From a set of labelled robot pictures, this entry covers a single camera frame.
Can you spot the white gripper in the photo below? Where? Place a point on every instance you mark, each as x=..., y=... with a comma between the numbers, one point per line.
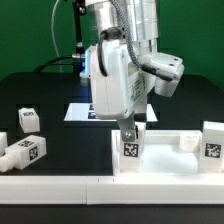
x=117, y=95

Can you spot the white square table top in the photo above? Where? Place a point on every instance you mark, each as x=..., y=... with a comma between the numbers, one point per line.
x=164, y=152

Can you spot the white marker sheet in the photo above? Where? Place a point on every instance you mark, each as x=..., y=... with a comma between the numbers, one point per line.
x=85, y=112

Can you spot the white front fence bar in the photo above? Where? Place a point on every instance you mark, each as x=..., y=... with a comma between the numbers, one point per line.
x=146, y=189

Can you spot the white part at left edge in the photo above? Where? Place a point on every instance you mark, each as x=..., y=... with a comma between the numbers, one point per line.
x=3, y=142

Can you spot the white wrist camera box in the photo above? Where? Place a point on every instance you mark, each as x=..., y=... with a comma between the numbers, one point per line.
x=169, y=70

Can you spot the black camera pole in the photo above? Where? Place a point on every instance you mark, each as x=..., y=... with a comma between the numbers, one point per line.
x=79, y=57

